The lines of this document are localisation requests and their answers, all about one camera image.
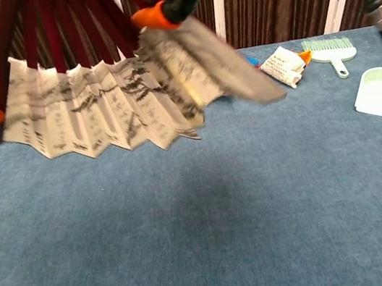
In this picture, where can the light green hand brush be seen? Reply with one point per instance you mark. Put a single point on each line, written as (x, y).
(331, 51)

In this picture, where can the blue felt table cover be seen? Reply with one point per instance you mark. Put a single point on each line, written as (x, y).
(190, 224)

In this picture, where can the crumpled white orange snack wrapper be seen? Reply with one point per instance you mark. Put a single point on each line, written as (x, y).
(282, 67)

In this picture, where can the red ribbed white paper fan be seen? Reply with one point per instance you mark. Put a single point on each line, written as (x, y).
(96, 103)

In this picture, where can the blue red chip bag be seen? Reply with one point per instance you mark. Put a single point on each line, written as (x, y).
(253, 61)

